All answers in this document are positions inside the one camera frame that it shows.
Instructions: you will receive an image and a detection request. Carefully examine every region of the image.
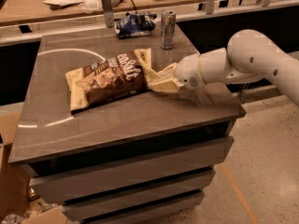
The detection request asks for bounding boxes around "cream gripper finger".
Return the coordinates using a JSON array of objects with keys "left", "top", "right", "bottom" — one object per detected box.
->
[
  {"left": 158, "top": 63, "right": 178, "bottom": 78},
  {"left": 149, "top": 77, "right": 184, "bottom": 93}
]

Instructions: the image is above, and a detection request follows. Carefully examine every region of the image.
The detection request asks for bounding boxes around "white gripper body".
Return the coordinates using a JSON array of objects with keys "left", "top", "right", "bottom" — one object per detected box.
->
[{"left": 175, "top": 53, "right": 206, "bottom": 91}]

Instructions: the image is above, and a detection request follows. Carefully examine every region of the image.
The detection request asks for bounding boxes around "brown chip bag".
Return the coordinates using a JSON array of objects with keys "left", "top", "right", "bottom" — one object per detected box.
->
[{"left": 65, "top": 49, "right": 158, "bottom": 112}]

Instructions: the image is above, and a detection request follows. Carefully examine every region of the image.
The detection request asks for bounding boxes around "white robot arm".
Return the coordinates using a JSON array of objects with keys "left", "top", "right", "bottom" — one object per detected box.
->
[{"left": 149, "top": 29, "right": 299, "bottom": 105}]

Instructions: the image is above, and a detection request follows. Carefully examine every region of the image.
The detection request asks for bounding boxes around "silver redbull can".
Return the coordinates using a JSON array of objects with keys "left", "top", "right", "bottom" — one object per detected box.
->
[{"left": 160, "top": 10, "right": 176, "bottom": 49}]

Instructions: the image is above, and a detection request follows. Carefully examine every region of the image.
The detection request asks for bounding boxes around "blue crumpled chip bag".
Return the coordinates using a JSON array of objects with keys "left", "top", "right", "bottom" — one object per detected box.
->
[{"left": 114, "top": 13, "right": 157, "bottom": 39}]

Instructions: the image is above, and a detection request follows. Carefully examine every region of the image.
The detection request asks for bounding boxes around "bottom grey drawer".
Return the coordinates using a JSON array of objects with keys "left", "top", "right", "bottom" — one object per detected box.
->
[{"left": 82, "top": 190, "right": 204, "bottom": 224}]

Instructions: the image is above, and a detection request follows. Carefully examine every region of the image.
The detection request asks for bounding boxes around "grey drawer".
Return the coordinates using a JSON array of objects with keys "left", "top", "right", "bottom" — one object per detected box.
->
[
  {"left": 82, "top": 190, "right": 204, "bottom": 224},
  {"left": 63, "top": 168, "right": 215, "bottom": 222},
  {"left": 30, "top": 136, "right": 234, "bottom": 203}
]

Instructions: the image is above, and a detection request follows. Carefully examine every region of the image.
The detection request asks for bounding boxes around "middle grey drawer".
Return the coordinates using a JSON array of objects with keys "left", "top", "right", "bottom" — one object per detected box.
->
[{"left": 63, "top": 168, "right": 215, "bottom": 222}]

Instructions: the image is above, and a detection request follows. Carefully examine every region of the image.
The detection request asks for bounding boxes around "top grey drawer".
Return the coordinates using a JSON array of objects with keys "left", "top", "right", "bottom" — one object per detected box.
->
[{"left": 30, "top": 136, "right": 234, "bottom": 203}]

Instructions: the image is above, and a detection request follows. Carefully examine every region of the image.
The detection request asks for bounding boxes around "cardboard box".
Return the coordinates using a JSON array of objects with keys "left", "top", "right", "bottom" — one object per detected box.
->
[{"left": 0, "top": 112, "right": 67, "bottom": 224}]

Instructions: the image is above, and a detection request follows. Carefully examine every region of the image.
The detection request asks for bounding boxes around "metal post left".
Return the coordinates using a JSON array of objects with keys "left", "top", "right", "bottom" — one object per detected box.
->
[{"left": 101, "top": 0, "right": 114, "bottom": 28}]

